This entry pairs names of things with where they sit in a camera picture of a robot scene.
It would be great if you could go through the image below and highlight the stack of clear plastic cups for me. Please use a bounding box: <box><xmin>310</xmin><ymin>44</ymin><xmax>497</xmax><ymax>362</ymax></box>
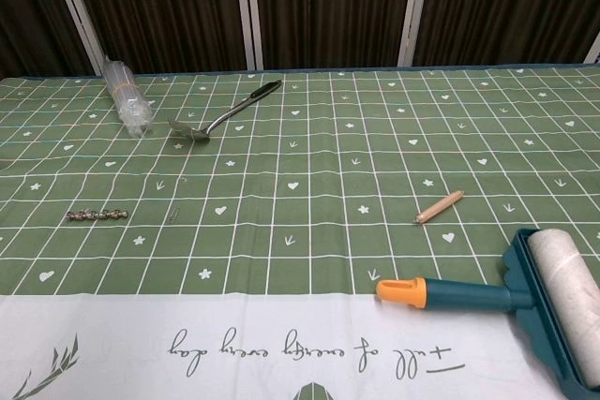
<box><xmin>103</xmin><ymin>56</ymin><xmax>156</xmax><ymax>140</ymax></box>

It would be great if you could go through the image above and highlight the metal spatula black handle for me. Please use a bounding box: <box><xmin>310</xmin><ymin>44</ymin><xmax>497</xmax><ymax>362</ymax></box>
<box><xmin>168</xmin><ymin>80</ymin><xmax>283</xmax><ymax>146</ymax></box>

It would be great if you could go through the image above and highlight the metal bead chain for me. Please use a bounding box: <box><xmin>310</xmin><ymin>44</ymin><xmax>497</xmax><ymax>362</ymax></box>
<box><xmin>66</xmin><ymin>208</ymin><xmax>130</xmax><ymax>223</ymax></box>

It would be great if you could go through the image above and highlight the teal lint roller orange tip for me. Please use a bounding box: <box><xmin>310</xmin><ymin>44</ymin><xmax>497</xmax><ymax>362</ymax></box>
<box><xmin>375</xmin><ymin>227</ymin><xmax>600</xmax><ymax>400</ymax></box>

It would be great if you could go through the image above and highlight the white screen frame post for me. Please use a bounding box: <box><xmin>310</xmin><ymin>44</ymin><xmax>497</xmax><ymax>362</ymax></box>
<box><xmin>397</xmin><ymin>0</ymin><xmax>433</xmax><ymax>68</ymax></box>
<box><xmin>242</xmin><ymin>0</ymin><xmax>265</xmax><ymax>71</ymax></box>
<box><xmin>583</xmin><ymin>33</ymin><xmax>600</xmax><ymax>66</ymax></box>
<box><xmin>45</xmin><ymin>0</ymin><xmax>110</xmax><ymax>79</ymax></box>

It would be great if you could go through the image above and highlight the dark pleated screen curtain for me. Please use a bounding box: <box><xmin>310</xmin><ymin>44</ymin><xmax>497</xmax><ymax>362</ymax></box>
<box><xmin>0</xmin><ymin>0</ymin><xmax>600</xmax><ymax>81</ymax></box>

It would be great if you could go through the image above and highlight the green grid pattern tablecloth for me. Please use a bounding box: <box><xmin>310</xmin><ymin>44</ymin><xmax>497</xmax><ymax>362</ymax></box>
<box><xmin>0</xmin><ymin>62</ymin><xmax>600</xmax><ymax>400</ymax></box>

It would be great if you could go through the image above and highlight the wooden stick metal tip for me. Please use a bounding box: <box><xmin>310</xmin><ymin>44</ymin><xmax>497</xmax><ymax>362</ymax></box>
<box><xmin>413</xmin><ymin>189</ymin><xmax>466</xmax><ymax>226</ymax></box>

